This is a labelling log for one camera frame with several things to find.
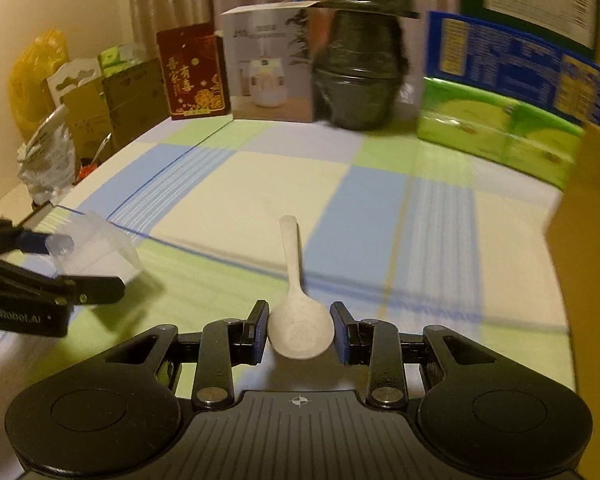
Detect white carved wooden panel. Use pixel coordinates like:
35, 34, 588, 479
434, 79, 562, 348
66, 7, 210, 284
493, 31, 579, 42
46, 57, 104, 95

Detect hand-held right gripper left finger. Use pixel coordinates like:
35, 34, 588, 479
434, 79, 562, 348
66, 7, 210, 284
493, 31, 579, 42
95, 300, 271, 411

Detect red gift box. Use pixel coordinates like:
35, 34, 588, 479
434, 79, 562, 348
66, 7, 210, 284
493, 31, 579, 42
155, 22, 232, 121

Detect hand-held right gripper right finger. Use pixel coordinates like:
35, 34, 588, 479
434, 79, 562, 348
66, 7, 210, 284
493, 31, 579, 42
330, 301, 503, 409

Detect checked cloth desktop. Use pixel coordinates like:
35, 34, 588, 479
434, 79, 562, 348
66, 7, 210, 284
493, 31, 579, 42
0, 119, 583, 402

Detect white plastic bag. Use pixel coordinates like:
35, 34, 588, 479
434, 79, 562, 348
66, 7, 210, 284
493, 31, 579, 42
17, 105, 77, 207

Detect clear plastic box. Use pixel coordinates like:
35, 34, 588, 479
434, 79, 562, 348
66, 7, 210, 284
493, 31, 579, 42
45, 210, 144, 287

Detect blue printed box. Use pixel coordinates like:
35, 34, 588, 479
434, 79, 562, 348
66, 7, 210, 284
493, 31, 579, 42
422, 9, 600, 129

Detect green tissue pack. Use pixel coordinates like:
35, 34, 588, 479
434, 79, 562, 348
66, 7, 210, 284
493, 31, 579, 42
416, 77, 522, 154
501, 100, 587, 192

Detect dark green printed box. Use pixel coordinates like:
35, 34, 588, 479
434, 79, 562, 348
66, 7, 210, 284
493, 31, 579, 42
459, 0, 600, 62

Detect white humidifier box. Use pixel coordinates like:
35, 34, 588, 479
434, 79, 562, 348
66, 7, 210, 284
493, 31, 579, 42
215, 1, 327, 124

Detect white plastic spoon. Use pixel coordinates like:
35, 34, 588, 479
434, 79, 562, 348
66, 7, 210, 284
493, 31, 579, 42
267, 215, 334, 360

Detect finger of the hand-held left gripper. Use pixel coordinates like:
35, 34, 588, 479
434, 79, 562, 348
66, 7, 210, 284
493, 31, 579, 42
0, 256, 126, 306
0, 217, 49, 257

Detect wrapped stack of black bowls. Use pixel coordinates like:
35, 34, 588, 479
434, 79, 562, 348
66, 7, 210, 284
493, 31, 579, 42
311, 0, 421, 131

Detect yellow plastic bag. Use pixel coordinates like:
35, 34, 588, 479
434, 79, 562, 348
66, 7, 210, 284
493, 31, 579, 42
7, 27, 72, 134

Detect light brown cardboard box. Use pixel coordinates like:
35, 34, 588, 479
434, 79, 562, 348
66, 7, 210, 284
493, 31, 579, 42
60, 79, 115, 162

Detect red handled screwdriver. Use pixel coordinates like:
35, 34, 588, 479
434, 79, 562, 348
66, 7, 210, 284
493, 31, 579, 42
79, 132, 114, 182

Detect dark brown cardboard box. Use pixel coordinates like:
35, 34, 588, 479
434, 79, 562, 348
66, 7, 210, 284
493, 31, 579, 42
102, 57, 171, 149

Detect large cardboard box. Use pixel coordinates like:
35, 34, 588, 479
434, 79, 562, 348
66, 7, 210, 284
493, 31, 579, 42
544, 121, 600, 413

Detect green packs in cardboard box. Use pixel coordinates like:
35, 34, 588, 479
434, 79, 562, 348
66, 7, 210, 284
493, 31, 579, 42
97, 43, 147, 74

